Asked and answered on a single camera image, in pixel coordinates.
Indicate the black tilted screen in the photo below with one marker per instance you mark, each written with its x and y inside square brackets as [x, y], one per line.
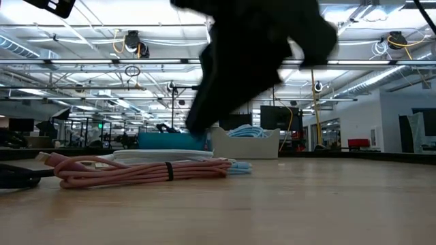
[62, 114]

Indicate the black aluminium table frame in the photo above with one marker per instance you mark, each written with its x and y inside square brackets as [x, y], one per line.
[374, 157]

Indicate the grey translucent plastic bin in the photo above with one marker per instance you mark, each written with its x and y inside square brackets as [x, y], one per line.
[245, 148]

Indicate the black camera stand frame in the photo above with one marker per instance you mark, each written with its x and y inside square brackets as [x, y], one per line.
[173, 109]

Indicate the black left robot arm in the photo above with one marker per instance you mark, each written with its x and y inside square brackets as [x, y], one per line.
[63, 8]

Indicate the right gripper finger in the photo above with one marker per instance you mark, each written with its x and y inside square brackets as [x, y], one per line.
[235, 78]

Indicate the small dark monitor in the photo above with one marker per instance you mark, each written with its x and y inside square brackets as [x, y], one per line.
[21, 125]

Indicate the red box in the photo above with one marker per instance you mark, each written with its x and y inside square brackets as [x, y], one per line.
[358, 143]

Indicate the black equipment cabinet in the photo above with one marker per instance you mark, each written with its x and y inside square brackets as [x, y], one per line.
[240, 122]

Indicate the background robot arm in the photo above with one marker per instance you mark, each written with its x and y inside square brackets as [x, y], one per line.
[126, 140]

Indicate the black monitor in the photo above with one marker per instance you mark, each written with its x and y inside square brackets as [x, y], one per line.
[276, 118]

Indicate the blue plastic bin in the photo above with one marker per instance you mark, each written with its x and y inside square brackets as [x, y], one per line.
[167, 141]

